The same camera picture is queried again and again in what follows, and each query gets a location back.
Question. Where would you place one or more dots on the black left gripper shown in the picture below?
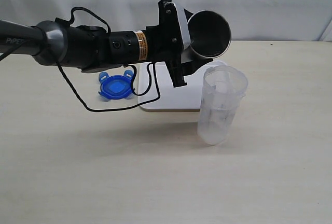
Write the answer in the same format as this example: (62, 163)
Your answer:
(165, 45)

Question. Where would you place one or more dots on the stainless steel cup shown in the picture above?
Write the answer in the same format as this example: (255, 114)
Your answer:
(210, 36)

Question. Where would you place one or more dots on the blue plastic lid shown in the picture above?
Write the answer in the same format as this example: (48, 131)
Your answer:
(115, 87)

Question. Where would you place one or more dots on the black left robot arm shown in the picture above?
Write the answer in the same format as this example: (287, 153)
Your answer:
(95, 49)

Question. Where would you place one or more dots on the clear plastic container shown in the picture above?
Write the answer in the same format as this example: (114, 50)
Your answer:
(223, 89)

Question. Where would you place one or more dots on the white rectangular tray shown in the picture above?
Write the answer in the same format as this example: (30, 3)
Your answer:
(186, 98)

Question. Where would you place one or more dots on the white backdrop curtain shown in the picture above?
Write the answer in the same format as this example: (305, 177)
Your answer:
(233, 1)

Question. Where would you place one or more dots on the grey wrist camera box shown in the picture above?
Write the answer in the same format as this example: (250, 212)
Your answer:
(183, 17)

